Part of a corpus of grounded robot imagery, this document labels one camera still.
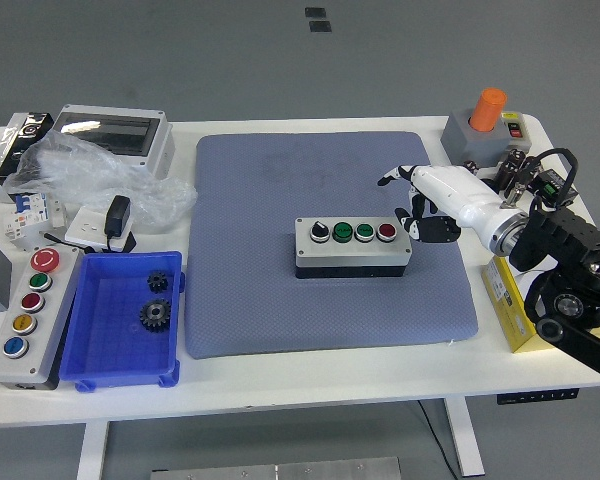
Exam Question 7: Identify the grey metal floor plate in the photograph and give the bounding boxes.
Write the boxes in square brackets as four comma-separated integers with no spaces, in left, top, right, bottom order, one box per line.
[149,456,404,480]

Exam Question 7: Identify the grey five-button control box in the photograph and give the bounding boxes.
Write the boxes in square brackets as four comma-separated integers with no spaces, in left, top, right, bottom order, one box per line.
[0,244,84,391]

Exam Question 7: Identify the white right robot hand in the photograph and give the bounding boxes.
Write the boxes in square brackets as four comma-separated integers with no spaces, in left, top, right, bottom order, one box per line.
[377,163,525,245]

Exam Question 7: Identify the white table leg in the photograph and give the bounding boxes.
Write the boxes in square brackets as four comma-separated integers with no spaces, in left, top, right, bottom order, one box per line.
[442,398,486,477]
[76,421,111,480]

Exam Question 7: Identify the grey distribution box clear cover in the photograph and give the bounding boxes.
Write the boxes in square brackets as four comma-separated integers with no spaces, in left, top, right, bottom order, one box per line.
[47,103,176,180]

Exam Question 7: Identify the clear plastic bag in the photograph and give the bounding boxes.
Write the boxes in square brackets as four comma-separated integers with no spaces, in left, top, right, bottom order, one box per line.
[2,132,199,231]

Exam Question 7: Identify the grey square base block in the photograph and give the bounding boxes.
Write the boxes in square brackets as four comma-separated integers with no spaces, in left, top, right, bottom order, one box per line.
[440,108,512,169]

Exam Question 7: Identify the white wall socket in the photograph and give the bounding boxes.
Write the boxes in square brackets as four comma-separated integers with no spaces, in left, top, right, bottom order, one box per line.
[63,205,131,254]

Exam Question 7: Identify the orange cylinder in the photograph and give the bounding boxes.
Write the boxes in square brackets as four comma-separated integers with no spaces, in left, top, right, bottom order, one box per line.
[468,87,508,133]

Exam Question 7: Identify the small black gear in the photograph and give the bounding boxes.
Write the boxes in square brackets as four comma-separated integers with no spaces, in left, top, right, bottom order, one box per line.
[146,270,170,294]

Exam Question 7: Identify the black power adapter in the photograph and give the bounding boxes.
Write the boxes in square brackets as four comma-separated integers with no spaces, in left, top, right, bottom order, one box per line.
[102,194,133,240]

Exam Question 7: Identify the black module green terminal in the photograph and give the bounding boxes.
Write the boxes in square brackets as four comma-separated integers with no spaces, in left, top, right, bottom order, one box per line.
[533,168,580,209]

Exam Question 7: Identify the black adapter cord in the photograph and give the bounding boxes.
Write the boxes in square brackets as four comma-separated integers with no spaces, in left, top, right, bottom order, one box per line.
[43,230,138,254]

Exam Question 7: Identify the grey-blue padded mat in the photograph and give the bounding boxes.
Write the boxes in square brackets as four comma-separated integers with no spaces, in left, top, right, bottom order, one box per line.
[183,130,480,360]

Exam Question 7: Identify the black table control panel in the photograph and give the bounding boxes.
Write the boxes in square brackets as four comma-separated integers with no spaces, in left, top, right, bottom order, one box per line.
[496,387,580,406]

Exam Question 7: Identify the black cable under table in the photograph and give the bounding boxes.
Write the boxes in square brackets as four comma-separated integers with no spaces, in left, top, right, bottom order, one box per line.
[417,399,461,476]

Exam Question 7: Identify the grey four-button control box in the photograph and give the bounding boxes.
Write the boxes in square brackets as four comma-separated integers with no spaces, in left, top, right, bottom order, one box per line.
[293,216,413,280]

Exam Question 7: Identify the plain white breaker module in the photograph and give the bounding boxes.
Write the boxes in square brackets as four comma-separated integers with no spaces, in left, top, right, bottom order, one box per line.
[49,197,69,229]

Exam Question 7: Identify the blue plastic bin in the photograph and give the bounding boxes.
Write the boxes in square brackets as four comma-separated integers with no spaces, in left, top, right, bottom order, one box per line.
[58,250,187,394]

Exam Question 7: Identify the white circuit breaker blue levers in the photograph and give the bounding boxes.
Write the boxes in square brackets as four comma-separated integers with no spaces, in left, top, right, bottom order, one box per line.
[2,192,51,246]

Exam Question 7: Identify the large black capacitor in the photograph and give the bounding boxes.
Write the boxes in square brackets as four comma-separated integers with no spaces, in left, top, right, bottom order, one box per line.
[497,148,526,194]
[517,155,542,199]

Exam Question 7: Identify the large black gear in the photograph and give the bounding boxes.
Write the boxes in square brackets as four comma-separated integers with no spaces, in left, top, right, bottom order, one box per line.
[138,298,173,332]

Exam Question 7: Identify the yellow cardboard box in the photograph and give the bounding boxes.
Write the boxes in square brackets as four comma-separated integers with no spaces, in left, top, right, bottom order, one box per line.
[481,255,549,354]

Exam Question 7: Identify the white switch box red button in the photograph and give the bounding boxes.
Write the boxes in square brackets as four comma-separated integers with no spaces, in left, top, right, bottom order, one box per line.
[499,110,532,154]

